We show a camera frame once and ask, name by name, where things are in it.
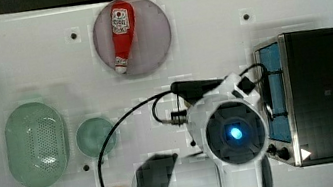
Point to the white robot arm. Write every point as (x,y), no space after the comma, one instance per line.
(224,122)

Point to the light green mug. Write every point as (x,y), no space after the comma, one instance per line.
(91,135)

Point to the grey round plate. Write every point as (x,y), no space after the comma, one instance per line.
(151,41)

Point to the red ketchup bottle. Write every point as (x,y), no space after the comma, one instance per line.
(122,19)

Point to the green perforated colander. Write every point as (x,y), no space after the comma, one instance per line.
(37,149)

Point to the black toaster oven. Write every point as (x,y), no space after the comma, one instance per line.
(297,96)

